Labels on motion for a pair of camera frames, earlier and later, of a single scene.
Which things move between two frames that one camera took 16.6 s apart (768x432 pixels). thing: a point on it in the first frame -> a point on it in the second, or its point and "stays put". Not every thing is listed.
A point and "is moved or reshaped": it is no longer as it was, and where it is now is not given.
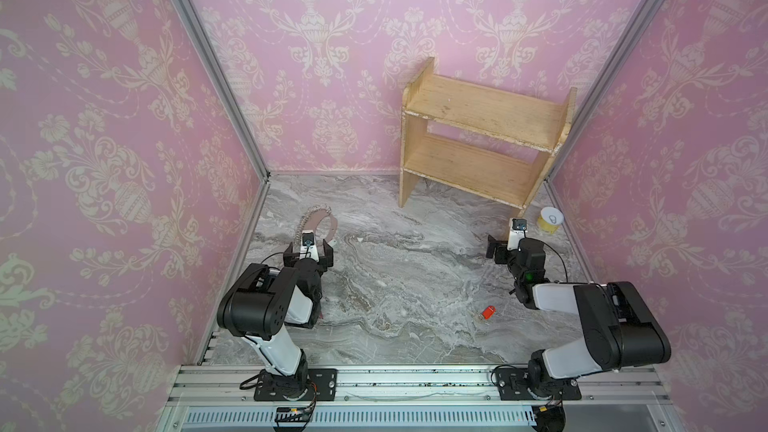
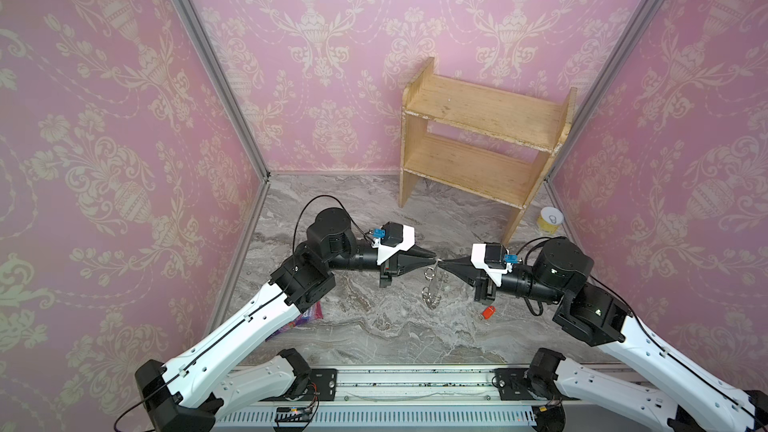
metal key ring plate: (312, 219) is moved or reshaped
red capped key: (488, 312) stays put
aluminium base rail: (408, 398) stays put
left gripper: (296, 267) -> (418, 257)
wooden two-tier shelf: (484, 143) stays put
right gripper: (498, 249) -> (485, 279)
